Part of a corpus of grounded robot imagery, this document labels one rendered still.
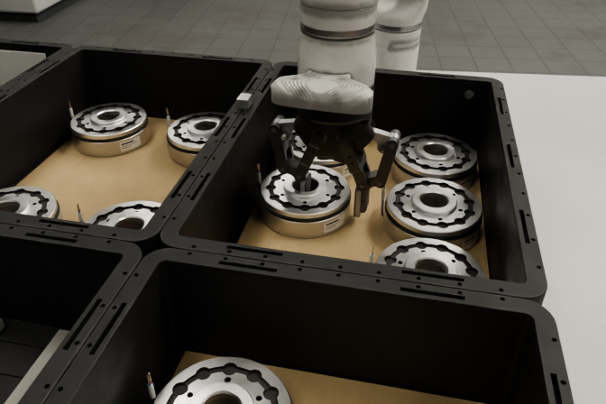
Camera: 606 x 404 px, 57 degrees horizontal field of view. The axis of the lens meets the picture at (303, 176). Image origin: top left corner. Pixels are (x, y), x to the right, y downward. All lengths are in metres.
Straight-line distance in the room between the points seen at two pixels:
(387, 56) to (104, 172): 0.51
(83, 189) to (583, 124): 0.93
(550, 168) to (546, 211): 0.14
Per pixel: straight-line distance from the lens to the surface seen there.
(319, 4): 0.50
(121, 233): 0.48
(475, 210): 0.62
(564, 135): 1.17
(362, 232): 0.62
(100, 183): 0.74
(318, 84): 0.49
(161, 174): 0.73
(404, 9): 0.97
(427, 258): 0.54
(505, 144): 0.61
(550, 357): 0.40
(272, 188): 0.63
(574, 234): 0.91
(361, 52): 0.51
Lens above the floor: 1.21
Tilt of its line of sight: 33 degrees down
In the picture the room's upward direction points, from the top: straight up
